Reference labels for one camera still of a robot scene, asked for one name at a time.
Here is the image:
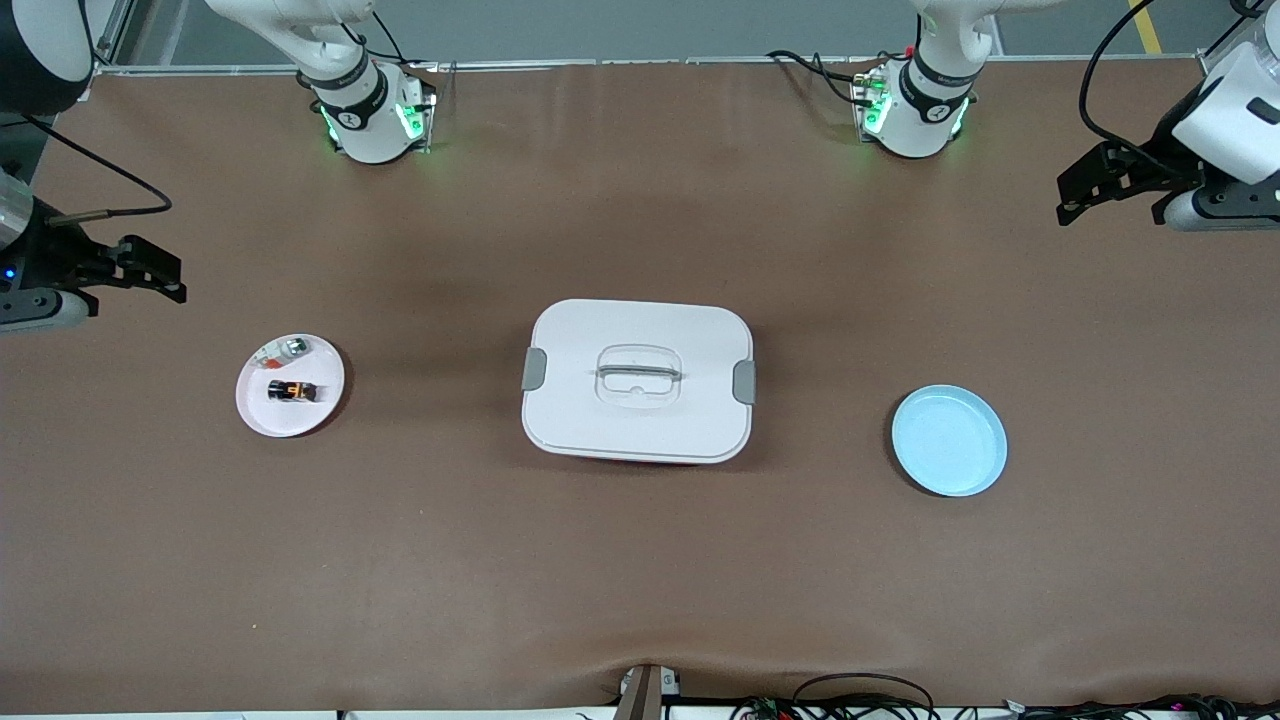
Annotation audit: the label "pink round plate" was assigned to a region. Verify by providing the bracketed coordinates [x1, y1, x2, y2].
[235, 333, 347, 439]

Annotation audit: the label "light blue round plate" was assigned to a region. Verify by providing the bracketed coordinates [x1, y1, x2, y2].
[891, 384, 1009, 498]

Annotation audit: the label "white lidded storage box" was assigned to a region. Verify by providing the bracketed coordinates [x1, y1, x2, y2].
[520, 298, 758, 465]

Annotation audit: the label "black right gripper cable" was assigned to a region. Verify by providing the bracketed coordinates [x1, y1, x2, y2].
[20, 115, 173, 223]

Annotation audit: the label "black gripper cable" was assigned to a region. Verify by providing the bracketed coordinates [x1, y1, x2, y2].
[20, 115, 173, 223]
[1078, 0, 1163, 163]

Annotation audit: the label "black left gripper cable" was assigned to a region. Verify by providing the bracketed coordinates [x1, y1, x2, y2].
[1078, 0, 1163, 163]

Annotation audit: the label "aluminium frame extrusion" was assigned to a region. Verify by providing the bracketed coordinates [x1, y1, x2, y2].
[85, 0, 136, 76]
[1198, 0, 1263, 81]

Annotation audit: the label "black left arm base cable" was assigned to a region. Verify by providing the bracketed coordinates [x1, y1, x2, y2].
[767, 48, 863, 106]

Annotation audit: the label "black arm base cable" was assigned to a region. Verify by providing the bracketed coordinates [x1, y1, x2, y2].
[767, 48, 863, 106]
[340, 10, 413, 67]

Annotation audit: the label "black right arm base cable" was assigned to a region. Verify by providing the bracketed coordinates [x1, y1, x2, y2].
[340, 10, 413, 67]

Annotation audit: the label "silver table edge rail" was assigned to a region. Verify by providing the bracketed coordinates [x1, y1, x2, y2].
[95, 56, 1201, 75]

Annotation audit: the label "tangled black cables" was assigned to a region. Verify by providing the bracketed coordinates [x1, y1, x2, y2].
[1015, 694, 1280, 720]

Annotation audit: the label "black looped cable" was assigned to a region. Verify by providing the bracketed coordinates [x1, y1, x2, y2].
[793, 672, 936, 720]

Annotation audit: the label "brown camera mount bracket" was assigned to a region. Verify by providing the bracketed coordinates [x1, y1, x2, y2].
[612, 664, 681, 720]

